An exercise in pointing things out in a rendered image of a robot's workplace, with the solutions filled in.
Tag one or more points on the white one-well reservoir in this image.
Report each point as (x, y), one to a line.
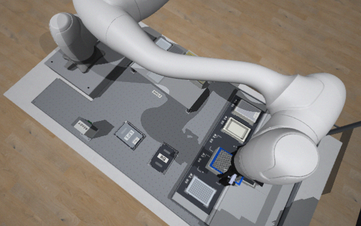
(236, 130)

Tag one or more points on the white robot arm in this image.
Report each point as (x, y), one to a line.
(303, 109)

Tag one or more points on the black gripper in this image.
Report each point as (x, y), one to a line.
(228, 178)

